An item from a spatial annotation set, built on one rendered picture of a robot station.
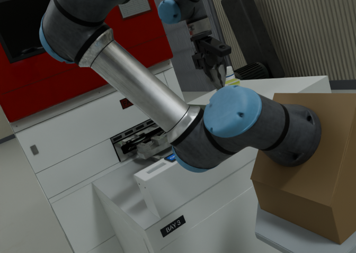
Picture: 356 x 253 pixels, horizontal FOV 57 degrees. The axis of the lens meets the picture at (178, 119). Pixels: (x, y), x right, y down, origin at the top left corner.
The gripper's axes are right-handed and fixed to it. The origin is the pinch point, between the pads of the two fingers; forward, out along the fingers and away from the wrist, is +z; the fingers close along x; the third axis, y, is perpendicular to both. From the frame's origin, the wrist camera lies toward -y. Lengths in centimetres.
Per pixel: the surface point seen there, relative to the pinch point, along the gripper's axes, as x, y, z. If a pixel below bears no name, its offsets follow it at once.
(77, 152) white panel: 46, 58, 13
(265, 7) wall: -285, 251, -10
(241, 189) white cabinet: 8.1, -4.0, 36.3
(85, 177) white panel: 47, 59, 25
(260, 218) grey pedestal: 22.8, -31.3, 28.7
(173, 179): 31.1, -4.0, 19.0
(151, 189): 39.2, -4.0, 18.2
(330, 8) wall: -284, 156, 12
